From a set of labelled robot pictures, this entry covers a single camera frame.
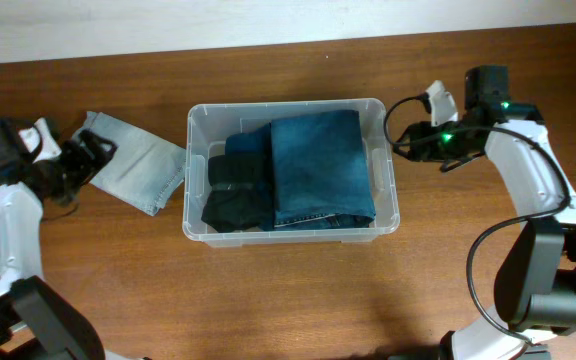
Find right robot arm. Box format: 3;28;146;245
391;65;576;359

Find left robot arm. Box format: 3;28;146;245
0;118;117;360

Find light blue jeans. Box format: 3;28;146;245
82;111;186;216

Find navy blue garment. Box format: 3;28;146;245
225;124;274;231

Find dark blue jeans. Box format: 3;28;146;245
271;110;376;231

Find clear plastic storage bin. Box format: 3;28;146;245
182;98;401;248

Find dark grey garment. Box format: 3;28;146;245
201;153;274;233

